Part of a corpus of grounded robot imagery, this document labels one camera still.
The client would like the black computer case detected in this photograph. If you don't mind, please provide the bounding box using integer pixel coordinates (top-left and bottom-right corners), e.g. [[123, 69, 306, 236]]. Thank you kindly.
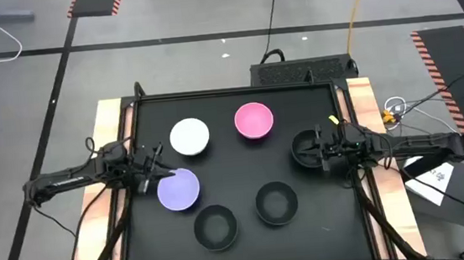
[[249, 52, 360, 89]]

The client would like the long black cable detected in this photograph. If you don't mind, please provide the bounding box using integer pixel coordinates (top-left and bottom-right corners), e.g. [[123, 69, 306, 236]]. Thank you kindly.
[[253, 0, 287, 65]]

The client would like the yellow connector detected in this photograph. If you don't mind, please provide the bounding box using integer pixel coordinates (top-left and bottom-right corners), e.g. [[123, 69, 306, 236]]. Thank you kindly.
[[381, 108, 397, 125]]

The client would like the black cable bundle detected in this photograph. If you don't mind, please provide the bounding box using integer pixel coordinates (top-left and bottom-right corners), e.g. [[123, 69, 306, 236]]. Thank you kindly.
[[347, 159, 428, 260], [63, 185, 140, 260]]

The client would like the black bowl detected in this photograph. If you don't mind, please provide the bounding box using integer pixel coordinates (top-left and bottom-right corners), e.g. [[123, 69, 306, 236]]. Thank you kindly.
[[289, 128, 326, 171], [190, 202, 241, 253], [253, 179, 301, 229]]

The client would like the white cable coil with adapter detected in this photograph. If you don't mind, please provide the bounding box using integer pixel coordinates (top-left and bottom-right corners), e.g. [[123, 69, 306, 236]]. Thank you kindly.
[[383, 90, 463, 139]]

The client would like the pink bowl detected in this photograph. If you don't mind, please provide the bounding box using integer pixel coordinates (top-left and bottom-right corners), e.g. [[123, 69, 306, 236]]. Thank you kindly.
[[232, 100, 276, 142]]

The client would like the purple bowl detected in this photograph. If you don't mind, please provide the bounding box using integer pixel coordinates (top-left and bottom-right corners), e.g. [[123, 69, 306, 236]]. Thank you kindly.
[[154, 166, 203, 214]]

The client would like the white paper sheet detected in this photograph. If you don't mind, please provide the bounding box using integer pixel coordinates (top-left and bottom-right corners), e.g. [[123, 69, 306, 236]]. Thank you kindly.
[[402, 153, 458, 211]]

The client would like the yellow cable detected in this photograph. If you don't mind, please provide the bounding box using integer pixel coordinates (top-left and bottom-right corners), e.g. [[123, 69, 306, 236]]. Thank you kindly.
[[341, 0, 377, 56]]

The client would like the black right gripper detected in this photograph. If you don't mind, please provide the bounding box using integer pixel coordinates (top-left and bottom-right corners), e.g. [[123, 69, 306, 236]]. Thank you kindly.
[[292, 119, 362, 175]]

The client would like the white bowl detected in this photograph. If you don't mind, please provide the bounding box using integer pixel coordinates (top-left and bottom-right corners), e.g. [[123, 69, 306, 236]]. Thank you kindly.
[[167, 115, 212, 158]]

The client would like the black hazard-striped floor mat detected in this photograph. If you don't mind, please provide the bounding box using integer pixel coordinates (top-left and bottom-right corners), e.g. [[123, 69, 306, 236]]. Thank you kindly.
[[65, 0, 127, 21], [409, 24, 464, 139]]

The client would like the light wooden table board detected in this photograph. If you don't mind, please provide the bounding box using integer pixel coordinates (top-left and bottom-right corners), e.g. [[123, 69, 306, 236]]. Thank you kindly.
[[335, 72, 428, 260], [53, 96, 149, 260]]

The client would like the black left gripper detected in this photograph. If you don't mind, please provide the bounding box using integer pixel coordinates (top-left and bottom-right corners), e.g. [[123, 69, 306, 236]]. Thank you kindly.
[[130, 141, 179, 196]]

